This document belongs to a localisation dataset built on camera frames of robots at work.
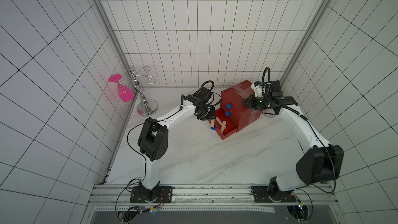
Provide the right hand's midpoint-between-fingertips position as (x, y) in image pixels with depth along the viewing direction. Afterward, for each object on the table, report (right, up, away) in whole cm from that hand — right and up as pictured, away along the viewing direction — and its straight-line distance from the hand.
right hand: (243, 102), depth 85 cm
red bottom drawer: (-6, -17, +9) cm, 20 cm away
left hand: (-18, -10, +2) cm, 21 cm away
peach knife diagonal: (-17, -12, +3) cm, 21 cm away
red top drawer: (-7, +1, -3) cm, 8 cm away
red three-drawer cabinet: (+2, +7, +4) cm, 9 cm away
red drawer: (-2, -10, -2) cm, 10 cm away
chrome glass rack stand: (-61, -4, +22) cm, 65 cm away
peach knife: (-10, -15, +10) cm, 20 cm away
